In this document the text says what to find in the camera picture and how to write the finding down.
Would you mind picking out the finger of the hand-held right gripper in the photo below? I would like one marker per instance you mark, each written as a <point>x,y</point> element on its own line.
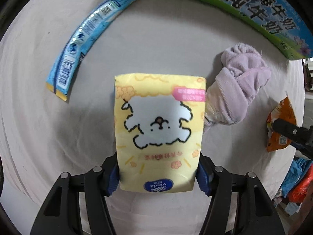
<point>292,132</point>

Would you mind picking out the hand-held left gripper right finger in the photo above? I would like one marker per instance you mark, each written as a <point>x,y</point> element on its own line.
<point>203,180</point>

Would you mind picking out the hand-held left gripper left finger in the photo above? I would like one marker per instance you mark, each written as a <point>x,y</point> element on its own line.
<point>113,179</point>

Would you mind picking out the orange snack packet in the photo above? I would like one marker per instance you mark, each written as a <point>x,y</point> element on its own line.
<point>280,124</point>

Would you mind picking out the yellow tissue pack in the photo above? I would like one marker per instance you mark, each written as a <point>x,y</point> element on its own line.
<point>159,132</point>

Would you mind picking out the pile of colourful bags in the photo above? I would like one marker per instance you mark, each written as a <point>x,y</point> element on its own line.
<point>297,184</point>

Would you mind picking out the purple towel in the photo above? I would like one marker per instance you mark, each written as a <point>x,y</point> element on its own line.
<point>236,84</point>

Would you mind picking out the green and blue carton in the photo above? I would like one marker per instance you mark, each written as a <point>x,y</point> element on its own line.
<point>242,9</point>

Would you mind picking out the blue snack packet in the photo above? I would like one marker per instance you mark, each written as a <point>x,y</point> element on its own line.
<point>86,39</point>

